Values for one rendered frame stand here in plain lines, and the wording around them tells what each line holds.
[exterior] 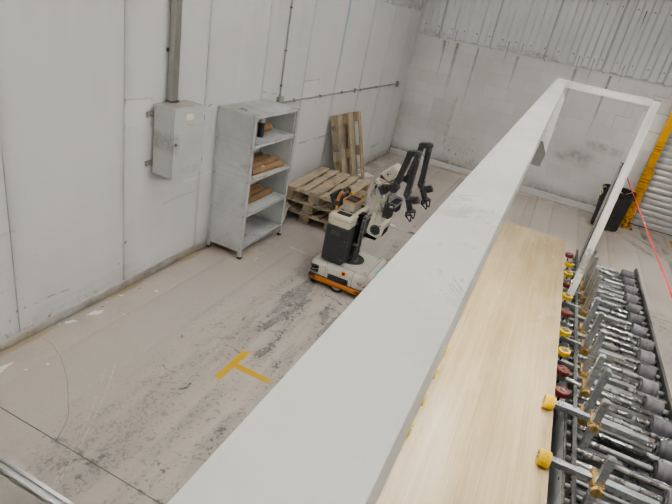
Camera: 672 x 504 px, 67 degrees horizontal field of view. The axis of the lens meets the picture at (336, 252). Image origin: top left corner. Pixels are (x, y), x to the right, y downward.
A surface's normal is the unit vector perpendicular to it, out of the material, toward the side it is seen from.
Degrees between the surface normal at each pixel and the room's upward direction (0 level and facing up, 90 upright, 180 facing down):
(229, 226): 90
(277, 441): 0
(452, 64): 90
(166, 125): 90
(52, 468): 0
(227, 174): 90
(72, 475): 0
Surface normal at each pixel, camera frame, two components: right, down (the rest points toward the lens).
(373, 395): 0.18, -0.88
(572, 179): -0.40, 0.33
